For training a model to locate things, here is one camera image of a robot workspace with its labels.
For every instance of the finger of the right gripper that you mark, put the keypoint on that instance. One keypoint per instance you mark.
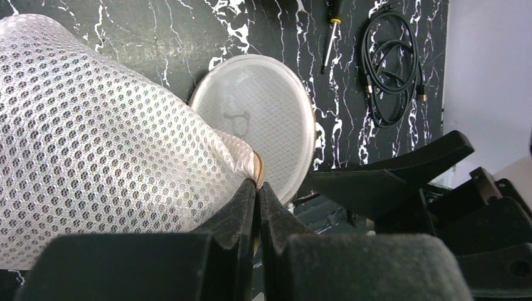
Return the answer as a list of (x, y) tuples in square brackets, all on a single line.
[(372, 190)]

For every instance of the black yellow screwdriver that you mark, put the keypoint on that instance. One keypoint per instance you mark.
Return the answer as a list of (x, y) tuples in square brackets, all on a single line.
[(335, 19)]

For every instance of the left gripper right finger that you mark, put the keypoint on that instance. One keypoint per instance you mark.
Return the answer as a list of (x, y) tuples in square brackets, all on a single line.
[(300, 264)]

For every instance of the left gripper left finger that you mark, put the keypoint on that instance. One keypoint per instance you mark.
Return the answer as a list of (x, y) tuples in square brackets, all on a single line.
[(212, 262)]

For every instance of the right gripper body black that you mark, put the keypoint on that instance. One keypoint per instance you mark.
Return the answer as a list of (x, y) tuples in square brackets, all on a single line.
[(486, 225)]

